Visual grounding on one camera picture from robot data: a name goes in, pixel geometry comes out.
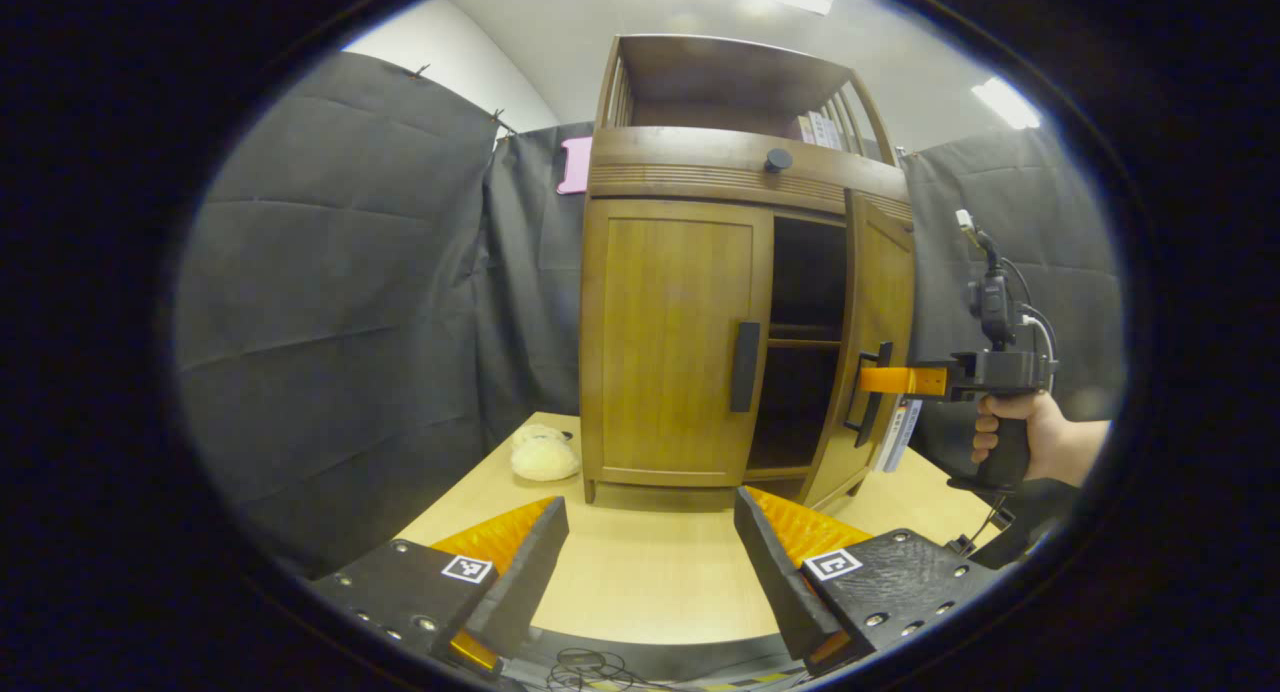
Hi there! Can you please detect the cream plush toy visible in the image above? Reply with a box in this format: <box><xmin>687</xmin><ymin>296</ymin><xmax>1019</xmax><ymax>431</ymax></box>
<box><xmin>510</xmin><ymin>424</ymin><xmax>582</xmax><ymax>483</ymax></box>

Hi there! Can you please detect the wooden double-door shoe cabinet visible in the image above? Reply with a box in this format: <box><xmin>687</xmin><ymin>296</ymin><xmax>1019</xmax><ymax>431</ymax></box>
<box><xmin>578</xmin><ymin>34</ymin><xmax>916</xmax><ymax>513</ymax></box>

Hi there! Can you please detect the wooden shoe cabinet door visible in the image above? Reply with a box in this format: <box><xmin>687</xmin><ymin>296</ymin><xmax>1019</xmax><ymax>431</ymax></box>
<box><xmin>598</xmin><ymin>200</ymin><xmax>773</xmax><ymax>488</ymax></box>
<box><xmin>800</xmin><ymin>190</ymin><xmax>916</xmax><ymax>508</ymax></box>

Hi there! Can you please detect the blue grey book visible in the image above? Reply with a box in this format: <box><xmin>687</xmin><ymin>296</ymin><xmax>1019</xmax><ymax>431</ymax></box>
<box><xmin>890</xmin><ymin>397</ymin><xmax>923</xmax><ymax>470</ymax></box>

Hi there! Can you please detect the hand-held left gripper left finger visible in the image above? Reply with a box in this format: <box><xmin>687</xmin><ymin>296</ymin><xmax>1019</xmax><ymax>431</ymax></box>
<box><xmin>310</xmin><ymin>495</ymin><xmax>571</xmax><ymax>673</ymax></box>

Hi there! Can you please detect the black cable coil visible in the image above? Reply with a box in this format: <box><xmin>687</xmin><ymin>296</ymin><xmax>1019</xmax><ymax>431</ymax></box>
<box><xmin>545</xmin><ymin>647</ymin><xmax>651</xmax><ymax>692</ymax></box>

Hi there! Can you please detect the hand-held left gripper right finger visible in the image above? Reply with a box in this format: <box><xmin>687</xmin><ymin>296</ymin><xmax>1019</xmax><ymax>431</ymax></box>
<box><xmin>733</xmin><ymin>485</ymin><xmax>1001</xmax><ymax>676</ymax></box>

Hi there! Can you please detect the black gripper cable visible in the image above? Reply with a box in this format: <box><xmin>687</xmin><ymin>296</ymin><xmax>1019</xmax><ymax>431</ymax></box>
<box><xmin>945</xmin><ymin>497</ymin><xmax>1013</xmax><ymax>558</ymax></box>

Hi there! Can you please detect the black backdrop cloth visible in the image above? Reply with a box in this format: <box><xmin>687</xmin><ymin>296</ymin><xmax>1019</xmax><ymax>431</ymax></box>
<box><xmin>175</xmin><ymin>52</ymin><xmax>1126</xmax><ymax>573</ymax></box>

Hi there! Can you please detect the white dark spine book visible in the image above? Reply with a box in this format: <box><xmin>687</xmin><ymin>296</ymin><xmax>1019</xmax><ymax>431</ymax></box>
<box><xmin>875</xmin><ymin>402</ymin><xmax>903</xmax><ymax>473</ymax></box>

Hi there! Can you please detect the small ceiling light panel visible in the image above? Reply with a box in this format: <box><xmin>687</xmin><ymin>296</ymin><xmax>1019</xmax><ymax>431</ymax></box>
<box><xmin>970</xmin><ymin>76</ymin><xmax>1041</xmax><ymax>131</ymax></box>

